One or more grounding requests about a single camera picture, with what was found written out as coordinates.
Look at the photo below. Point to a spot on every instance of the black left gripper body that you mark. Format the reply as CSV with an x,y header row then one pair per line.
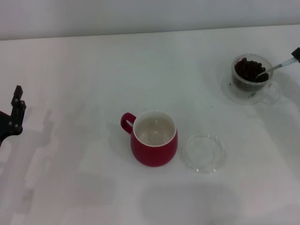
x,y
4,126

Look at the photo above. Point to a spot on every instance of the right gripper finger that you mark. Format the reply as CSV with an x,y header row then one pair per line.
x,y
297,54

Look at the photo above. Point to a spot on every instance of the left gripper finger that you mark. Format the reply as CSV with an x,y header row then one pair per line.
x,y
17,114

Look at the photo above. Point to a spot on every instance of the red ceramic mug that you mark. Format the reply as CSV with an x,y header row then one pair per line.
x,y
152,154

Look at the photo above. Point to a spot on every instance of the coffee beans pile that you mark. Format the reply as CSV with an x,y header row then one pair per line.
x,y
248,68

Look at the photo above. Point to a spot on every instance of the clear glass cup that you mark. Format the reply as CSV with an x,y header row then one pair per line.
x,y
243,89

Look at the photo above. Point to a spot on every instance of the glass saucer with bean crumbs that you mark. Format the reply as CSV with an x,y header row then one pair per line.
x,y
228,93

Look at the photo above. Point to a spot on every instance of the clean clear glass saucer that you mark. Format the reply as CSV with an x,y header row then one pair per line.
x,y
204,161

